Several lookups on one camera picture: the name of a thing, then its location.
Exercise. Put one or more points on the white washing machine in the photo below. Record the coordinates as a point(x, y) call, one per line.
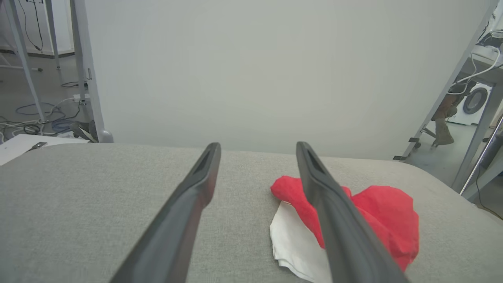
point(474, 100)

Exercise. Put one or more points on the grey metal desk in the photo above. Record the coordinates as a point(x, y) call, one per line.
point(477, 141)

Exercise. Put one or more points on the person leg with brown boot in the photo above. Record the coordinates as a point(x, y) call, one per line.
point(443, 133)

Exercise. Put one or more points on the white power strip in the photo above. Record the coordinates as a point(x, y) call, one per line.
point(80, 98)

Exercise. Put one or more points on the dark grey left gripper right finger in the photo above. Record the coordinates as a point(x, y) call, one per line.
point(346, 236)

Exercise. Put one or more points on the grey metal partition post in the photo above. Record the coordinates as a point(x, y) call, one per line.
point(87, 90)
point(444, 88)

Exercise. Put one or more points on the grey tripod leg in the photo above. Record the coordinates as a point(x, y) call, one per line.
point(23, 59)
point(53, 39)

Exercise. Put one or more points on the chrome metal rail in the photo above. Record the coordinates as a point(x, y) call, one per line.
point(481, 157)

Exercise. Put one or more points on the red and white basketball jersey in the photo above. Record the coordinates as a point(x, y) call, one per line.
point(387, 214)

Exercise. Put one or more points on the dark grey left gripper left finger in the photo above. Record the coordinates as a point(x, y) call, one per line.
point(173, 232)

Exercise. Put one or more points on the white partition board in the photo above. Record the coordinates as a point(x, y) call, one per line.
point(255, 70)

